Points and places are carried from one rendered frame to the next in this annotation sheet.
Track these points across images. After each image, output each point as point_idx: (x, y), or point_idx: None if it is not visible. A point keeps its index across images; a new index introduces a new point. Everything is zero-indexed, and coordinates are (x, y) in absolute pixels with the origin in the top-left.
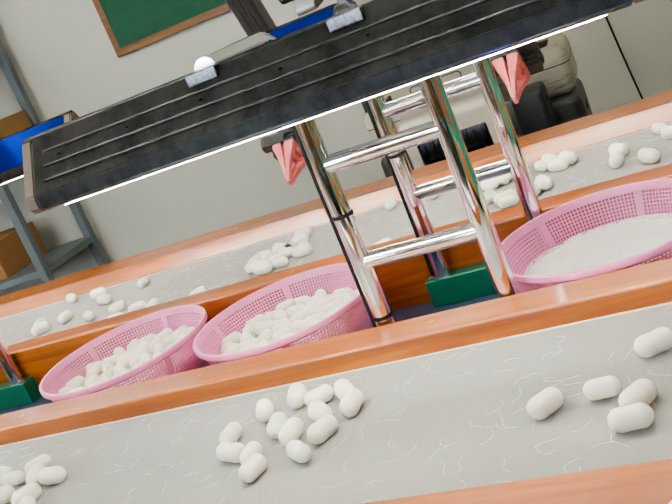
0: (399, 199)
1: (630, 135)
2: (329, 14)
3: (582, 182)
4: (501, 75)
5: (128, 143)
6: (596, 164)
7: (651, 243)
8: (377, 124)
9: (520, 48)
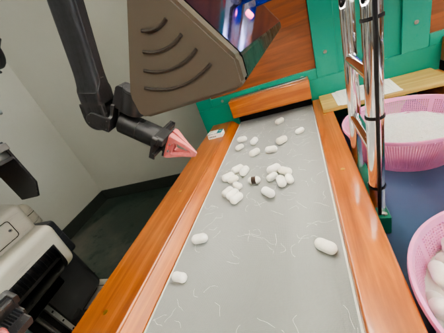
0: (167, 275)
1: (224, 159)
2: (228, 0)
3: (282, 159)
4: (180, 142)
5: None
6: (256, 160)
7: (399, 121)
8: (383, 82)
9: (170, 128)
